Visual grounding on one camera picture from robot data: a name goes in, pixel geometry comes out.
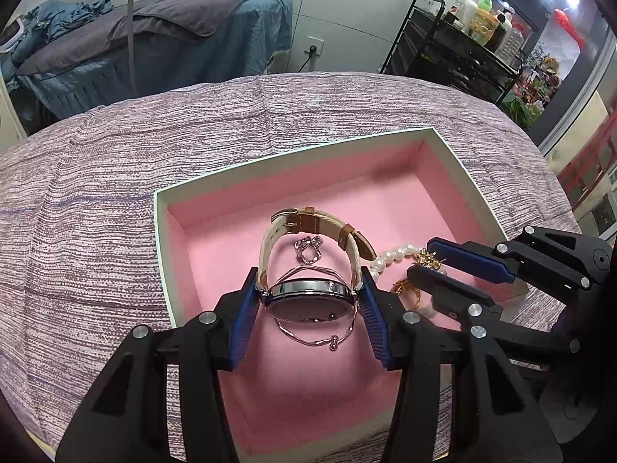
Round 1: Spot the thin silver bangle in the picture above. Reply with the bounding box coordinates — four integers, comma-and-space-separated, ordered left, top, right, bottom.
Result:
272, 264, 361, 351

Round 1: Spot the dark grey towel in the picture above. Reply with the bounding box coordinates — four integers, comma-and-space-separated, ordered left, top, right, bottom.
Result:
106, 0, 292, 42

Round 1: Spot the massage bed with blue cover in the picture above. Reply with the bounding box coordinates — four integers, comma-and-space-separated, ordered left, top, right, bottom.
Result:
0, 0, 295, 121

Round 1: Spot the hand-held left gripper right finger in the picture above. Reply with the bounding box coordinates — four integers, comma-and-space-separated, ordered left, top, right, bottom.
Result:
359, 266, 565, 463

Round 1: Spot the white arc floor lamp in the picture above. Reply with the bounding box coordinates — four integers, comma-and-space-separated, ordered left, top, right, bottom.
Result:
128, 0, 138, 97

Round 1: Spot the black trolley cart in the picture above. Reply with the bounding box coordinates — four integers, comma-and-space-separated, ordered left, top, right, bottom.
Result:
381, 0, 524, 107

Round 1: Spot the gold chain necklace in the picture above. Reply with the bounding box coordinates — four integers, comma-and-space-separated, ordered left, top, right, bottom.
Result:
412, 248, 449, 271

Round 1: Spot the blue crumpled duvet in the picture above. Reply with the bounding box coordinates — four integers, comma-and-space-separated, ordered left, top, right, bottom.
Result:
0, 0, 116, 66

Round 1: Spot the silver ring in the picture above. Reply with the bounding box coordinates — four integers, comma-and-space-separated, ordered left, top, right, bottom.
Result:
292, 235, 323, 265

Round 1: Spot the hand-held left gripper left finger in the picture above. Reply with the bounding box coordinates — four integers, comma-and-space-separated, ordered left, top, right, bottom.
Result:
55, 266, 263, 463

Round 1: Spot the grey box with pink lining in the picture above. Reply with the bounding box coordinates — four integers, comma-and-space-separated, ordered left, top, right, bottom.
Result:
153, 126, 531, 459

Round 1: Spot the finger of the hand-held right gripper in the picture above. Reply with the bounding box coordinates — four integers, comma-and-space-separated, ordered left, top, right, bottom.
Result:
407, 265, 582, 355
427, 226, 596, 291

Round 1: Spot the red hanging decoration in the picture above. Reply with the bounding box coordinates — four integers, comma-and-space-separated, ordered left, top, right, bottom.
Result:
553, 8, 589, 51

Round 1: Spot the wristwatch with beige strap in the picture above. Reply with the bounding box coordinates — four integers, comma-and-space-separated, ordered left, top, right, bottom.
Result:
258, 205, 378, 324

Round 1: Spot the green potted plant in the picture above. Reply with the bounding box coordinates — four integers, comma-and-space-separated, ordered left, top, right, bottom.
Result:
501, 91, 543, 128

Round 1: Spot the white pearl bracelet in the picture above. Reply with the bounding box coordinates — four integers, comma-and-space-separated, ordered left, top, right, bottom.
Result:
370, 243, 437, 320

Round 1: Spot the purple striped blanket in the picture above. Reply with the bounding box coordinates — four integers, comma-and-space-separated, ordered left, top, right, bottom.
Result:
0, 71, 582, 463

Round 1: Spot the group of cosmetic bottles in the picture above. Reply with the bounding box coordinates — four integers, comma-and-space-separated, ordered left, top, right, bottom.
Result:
436, 0, 526, 66

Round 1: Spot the black power cable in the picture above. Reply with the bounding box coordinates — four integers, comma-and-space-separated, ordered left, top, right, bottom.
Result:
294, 48, 316, 74

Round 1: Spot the gold ring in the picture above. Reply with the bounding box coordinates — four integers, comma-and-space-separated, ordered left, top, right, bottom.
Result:
391, 279, 421, 299

